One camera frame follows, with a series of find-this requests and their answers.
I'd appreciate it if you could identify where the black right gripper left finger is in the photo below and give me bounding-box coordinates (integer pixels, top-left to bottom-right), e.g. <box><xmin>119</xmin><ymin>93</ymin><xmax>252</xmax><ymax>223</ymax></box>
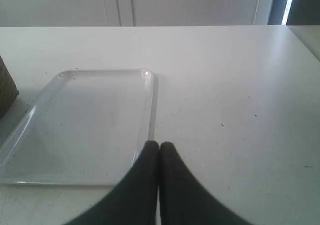
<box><xmin>67</xmin><ymin>140</ymin><xmax>160</xmax><ymax>225</ymax></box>

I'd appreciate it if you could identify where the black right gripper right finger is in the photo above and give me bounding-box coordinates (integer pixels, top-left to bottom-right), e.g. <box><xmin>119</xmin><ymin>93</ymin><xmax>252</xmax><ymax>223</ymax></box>
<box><xmin>159</xmin><ymin>142</ymin><xmax>247</xmax><ymax>225</ymax></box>

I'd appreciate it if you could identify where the woven brown basket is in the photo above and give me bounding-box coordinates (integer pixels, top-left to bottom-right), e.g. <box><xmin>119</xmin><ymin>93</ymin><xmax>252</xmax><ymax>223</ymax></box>
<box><xmin>0</xmin><ymin>57</ymin><xmax>19</xmax><ymax>118</ymax></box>

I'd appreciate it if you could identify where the white plastic tray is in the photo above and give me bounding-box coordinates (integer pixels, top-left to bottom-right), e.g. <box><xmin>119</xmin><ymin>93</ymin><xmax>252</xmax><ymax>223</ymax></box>
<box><xmin>0</xmin><ymin>69</ymin><xmax>155</xmax><ymax>186</ymax></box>

